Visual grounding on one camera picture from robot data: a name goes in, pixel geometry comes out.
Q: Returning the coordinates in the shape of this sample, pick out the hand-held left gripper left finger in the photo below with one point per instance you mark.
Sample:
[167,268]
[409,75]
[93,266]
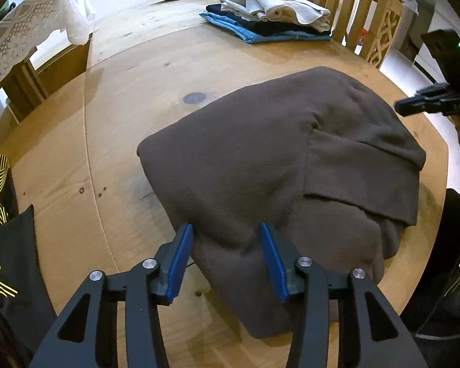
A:
[180,264]

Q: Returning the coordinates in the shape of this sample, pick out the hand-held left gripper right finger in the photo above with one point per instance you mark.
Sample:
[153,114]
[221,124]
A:
[274,264]

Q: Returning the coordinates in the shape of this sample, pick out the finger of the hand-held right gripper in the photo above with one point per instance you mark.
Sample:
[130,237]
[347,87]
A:
[418,103]

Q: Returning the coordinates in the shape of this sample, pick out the brown long-sleeve shirt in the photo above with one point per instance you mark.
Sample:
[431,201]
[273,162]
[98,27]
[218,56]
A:
[272,161]

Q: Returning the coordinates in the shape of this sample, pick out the person's right leg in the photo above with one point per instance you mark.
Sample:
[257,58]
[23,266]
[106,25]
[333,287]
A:
[456,226]

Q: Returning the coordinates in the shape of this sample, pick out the black folded garment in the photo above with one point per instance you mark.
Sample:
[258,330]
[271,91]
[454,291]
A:
[276,27]

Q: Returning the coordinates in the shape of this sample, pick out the black shirt with gold print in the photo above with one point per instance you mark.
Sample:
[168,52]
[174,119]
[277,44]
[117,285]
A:
[11,245]

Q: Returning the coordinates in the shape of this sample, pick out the white folded garment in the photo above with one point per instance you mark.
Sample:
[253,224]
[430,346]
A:
[276,4]

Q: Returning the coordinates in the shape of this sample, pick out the person's dark jacket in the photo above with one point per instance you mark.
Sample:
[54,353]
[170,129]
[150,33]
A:
[444,314]

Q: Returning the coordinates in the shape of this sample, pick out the small wooden table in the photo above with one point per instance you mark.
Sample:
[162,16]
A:
[23,84]

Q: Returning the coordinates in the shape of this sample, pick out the white lace tablecloth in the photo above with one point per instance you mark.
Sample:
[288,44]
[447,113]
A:
[34,19]

